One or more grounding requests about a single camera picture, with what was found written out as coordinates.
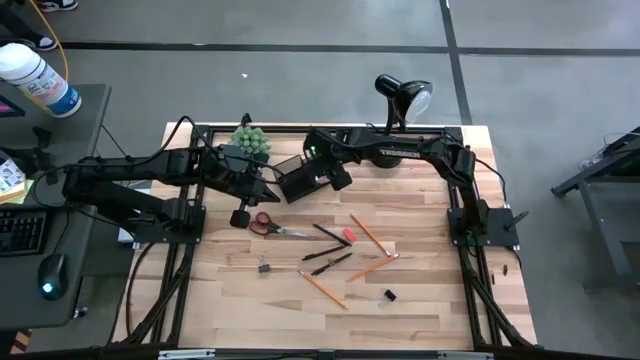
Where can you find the black desk lamp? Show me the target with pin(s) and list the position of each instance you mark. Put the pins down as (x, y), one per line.
(402, 97)

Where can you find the pink eraser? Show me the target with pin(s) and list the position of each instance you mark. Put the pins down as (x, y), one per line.
(322, 179)

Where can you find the black pen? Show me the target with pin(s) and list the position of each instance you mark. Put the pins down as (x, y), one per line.
(331, 264)
(322, 253)
(330, 234)

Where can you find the black screen device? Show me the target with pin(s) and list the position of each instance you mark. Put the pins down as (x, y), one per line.
(10, 107)

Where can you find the orange pencil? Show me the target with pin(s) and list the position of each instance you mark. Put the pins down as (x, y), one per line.
(372, 268)
(370, 235)
(322, 289)

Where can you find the black aluminium table frame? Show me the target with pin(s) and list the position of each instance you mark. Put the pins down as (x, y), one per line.
(280, 129)

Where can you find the person's leg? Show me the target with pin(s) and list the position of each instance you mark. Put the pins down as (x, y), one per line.
(12, 22)

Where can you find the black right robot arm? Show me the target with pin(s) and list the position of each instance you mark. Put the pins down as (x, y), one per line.
(400, 150)

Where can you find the green plant in white pot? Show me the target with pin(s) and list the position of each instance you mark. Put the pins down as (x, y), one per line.
(250, 140)

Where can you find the black mesh desk organizer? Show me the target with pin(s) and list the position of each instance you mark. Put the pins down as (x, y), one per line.
(295, 190)

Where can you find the black binder clip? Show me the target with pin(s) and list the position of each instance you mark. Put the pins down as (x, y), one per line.
(264, 268)
(390, 295)

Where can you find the black metal stand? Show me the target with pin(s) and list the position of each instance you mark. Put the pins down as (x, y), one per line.
(600, 210)

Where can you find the person's shoe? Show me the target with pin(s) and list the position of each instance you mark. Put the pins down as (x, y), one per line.
(42, 43)
(57, 5)

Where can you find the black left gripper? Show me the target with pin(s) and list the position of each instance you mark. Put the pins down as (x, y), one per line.
(245, 185)

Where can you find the white patterned box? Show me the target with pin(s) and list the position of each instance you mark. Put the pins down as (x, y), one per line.
(10, 175)

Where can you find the red eraser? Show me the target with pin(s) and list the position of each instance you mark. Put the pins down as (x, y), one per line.
(349, 235)

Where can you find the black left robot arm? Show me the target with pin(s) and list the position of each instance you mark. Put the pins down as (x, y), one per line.
(115, 197)

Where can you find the yellow sticky note pad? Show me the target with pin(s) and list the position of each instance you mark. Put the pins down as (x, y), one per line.
(20, 196)

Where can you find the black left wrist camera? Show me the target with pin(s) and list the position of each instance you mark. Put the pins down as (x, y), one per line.
(231, 156)

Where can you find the black edge clamp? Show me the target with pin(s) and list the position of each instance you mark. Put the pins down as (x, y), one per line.
(245, 119)

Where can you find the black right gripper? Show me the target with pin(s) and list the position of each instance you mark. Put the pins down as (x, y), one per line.
(325, 150)

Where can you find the black computer mouse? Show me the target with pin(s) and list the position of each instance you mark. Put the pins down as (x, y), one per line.
(52, 272)

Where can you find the black keyboard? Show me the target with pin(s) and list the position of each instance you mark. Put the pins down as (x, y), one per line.
(22, 232)

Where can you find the white wipes canister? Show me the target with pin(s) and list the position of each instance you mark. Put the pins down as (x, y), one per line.
(35, 75)

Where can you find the dark grey side desk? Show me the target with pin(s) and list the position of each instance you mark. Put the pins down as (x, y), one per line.
(75, 140)

